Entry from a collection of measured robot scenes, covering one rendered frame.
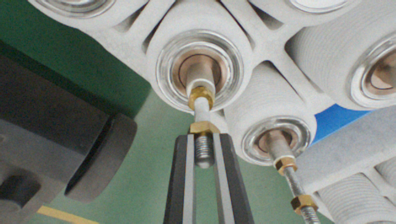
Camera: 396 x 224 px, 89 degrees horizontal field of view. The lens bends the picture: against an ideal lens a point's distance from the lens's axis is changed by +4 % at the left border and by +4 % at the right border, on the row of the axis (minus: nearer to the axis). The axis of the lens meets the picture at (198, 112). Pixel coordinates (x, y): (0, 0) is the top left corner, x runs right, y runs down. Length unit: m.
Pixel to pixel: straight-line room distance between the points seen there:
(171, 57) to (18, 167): 0.31
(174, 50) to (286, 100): 0.13
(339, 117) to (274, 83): 0.26
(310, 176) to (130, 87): 0.44
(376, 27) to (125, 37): 0.23
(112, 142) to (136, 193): 0.43
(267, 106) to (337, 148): 0.30
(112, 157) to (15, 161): 0.13
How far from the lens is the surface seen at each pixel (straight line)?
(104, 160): 0.41
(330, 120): 0.49
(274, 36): 0.25
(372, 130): 0.49
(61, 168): 0.40
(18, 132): 0.40
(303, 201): 0.19
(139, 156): 0.64
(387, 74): 0.23
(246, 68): 0.18
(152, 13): 0.23
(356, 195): 0.48
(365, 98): 0.24
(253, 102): 0.22
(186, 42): 0.16
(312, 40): 0.25
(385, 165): 0.50
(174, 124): 0.53
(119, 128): 0.43
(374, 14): 0.23
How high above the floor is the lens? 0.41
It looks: 54 degrees down
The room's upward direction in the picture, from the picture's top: 178 degrees clockwise
